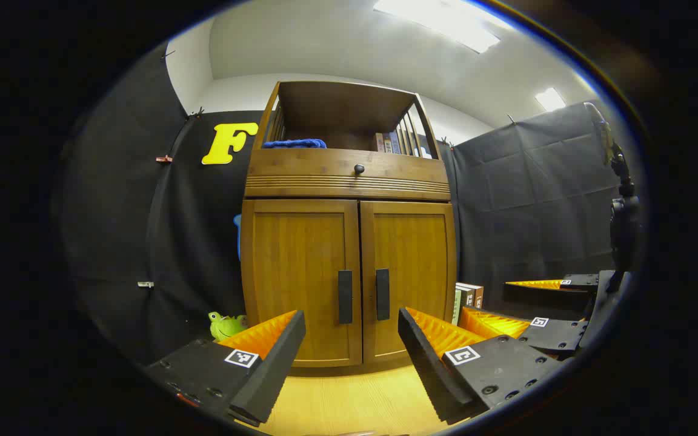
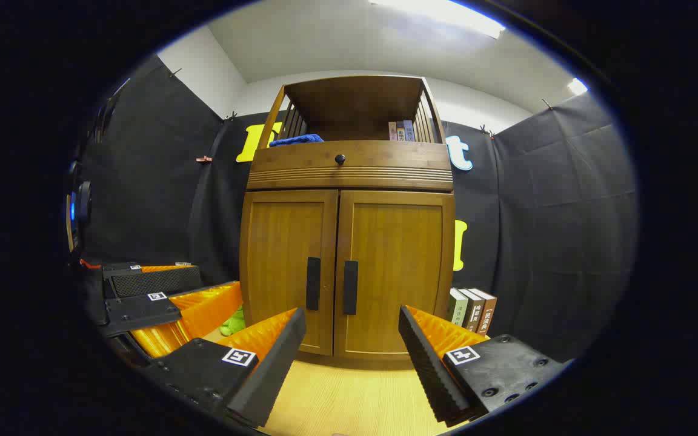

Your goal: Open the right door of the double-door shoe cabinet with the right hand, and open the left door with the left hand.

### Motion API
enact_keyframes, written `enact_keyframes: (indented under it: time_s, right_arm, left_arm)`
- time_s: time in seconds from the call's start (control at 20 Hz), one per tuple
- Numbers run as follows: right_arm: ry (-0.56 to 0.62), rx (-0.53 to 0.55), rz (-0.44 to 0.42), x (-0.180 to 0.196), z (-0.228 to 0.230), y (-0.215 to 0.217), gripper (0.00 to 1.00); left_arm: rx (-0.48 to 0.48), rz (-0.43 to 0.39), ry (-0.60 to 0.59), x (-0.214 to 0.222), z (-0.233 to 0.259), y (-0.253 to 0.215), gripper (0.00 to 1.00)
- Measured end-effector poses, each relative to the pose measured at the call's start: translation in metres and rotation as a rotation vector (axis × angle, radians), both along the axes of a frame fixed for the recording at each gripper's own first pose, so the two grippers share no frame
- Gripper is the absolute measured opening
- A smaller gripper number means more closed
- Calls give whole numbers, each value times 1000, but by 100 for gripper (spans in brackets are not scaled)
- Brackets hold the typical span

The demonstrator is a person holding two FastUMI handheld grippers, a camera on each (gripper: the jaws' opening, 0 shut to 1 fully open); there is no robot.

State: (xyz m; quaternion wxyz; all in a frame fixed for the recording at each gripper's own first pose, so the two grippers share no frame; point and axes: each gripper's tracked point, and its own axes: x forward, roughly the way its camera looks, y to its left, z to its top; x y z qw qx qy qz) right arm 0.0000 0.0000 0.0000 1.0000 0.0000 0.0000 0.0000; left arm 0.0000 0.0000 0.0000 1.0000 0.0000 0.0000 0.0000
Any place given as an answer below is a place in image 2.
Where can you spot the grey-brown book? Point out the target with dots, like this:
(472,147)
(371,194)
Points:
(473,312)

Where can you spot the long ceiling light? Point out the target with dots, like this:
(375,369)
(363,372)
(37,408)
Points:
(440,12)

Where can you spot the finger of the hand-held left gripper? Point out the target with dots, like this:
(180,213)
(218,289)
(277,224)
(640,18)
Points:
(155,281)
(140,312)

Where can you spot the small ceiling light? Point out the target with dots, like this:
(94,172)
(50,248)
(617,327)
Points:
(578,86)

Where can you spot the tan small book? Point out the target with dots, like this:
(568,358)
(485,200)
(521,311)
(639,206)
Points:
(392,131)

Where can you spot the dark small book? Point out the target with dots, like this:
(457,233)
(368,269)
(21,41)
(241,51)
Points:
(400,132)

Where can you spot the black backdrop cloth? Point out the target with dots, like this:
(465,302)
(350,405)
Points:
(555,212)

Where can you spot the green frog toy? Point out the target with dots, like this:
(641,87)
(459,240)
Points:
(234,324)

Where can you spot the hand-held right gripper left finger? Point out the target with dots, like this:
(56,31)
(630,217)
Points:
(270,369)

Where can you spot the black device on stand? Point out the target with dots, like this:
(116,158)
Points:
(76,209)

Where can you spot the purple small book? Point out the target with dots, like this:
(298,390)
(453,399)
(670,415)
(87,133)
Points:
(409,130)

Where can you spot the wooden double-door shoe cabinet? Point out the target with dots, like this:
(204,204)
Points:
(355,103)

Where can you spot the wooden cabinet door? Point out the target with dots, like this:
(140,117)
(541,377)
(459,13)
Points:
(400,254)
(276,254)

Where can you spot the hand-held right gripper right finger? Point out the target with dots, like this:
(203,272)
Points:
(428,369)

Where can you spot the blue cloth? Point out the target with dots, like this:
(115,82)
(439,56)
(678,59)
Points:
(297,140)

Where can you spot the green book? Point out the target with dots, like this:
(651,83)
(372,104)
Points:
(457,306)

